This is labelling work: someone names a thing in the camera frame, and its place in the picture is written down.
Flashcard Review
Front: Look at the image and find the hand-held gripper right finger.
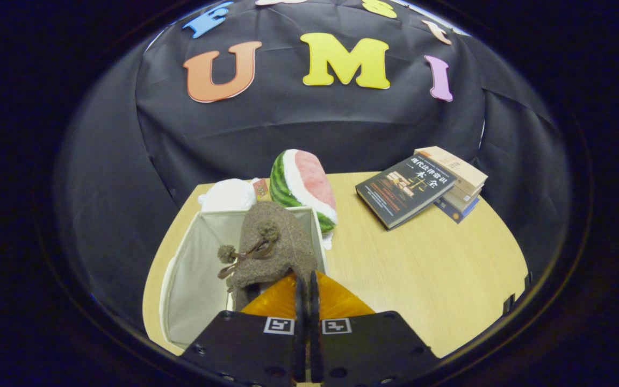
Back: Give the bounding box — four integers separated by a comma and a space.
308, 270, 440, 386

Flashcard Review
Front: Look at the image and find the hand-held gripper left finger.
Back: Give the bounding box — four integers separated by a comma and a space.
179, 273, 307, 387

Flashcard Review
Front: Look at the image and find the grey fabric storage box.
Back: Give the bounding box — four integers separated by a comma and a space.
159, 206, 327, 350

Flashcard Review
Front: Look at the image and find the brown fuzzy shoe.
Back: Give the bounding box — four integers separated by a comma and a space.
217, 202, 319, 312

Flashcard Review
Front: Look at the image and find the white plush toy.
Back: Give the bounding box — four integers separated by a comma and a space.
198, 178, 259, 212

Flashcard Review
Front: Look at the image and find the black cover book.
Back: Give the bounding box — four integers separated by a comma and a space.
355, 153, 456, 231

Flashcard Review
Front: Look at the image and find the blue cover book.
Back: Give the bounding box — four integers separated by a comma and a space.
433, 196, 480, 224

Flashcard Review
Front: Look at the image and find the tan book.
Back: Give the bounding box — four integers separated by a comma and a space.
441, 185, 485, 213

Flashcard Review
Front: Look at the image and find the watermelon slice plush toy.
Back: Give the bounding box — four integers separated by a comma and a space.
270, 149, 338, 234

